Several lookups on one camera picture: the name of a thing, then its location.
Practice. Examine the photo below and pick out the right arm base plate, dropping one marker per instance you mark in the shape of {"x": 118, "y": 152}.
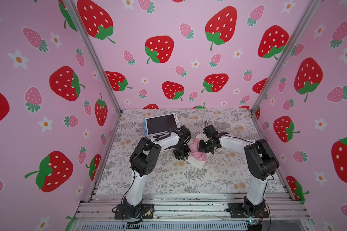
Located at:
{"x": 244, "y": 210}

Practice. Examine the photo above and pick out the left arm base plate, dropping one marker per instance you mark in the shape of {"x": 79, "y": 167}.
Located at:
{"x": 144, "y": 211}

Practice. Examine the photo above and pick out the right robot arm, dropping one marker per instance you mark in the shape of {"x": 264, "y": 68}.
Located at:
{"x": 262, "y": 162}

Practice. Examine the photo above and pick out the pink fluffy cloth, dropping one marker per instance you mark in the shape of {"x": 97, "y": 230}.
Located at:
{"x": 198, "y": 150}

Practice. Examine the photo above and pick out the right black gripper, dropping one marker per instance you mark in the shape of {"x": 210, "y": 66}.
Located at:
{"x": 205, "y": 146}

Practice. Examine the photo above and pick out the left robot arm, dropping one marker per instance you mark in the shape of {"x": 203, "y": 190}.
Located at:
{"x": 144, "y": 159}

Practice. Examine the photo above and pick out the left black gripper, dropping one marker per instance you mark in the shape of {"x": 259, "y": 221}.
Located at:
{"x": 183, "y": 157}

